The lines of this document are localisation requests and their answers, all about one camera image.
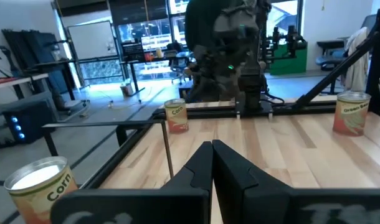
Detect green cabinet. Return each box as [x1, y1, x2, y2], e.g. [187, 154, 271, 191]
[268, 42, 308, 76]

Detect black computer case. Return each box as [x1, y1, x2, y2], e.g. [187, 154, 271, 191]
[1, 98, 59, 144]

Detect dark partition panels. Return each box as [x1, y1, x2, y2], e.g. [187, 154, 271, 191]
[1, 29, 75, 100]

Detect black sign board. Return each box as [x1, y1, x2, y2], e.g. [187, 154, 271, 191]
[120, 41, 146, 62]

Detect blue chair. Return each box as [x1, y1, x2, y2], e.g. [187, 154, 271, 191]
[315, 46, 348, 94]

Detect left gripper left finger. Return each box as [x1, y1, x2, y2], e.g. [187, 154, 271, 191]
[51, 140, 214, 224]

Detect corn can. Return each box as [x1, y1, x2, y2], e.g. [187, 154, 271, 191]
[3, 156, 78, 224]
[164, 98, 189, 134]

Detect dark office chair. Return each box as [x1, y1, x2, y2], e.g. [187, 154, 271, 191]
[166, 40, 188, 85]

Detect white cloth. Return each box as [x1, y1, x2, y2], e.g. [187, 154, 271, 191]
[343, 27, 371, 91]

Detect white desk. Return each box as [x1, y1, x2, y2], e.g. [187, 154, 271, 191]
[0, 72, 50, 100]

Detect small waste bin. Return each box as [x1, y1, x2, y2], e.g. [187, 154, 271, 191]
[120, 81, 135, 97]

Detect green beans can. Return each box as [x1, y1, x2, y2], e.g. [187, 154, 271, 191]
[332, 91, 372, 137]

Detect black desk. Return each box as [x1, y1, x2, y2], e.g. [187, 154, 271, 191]
[118, 57, 178, 96]

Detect black aluminium rig frame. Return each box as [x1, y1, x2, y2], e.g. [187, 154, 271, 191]
[80, 0, 380, 190]

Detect whiteboard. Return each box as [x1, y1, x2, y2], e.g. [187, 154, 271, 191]
[67, 20, 118, 60]

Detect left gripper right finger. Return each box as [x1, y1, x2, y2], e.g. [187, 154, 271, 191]
[212, 139, 380, 224]

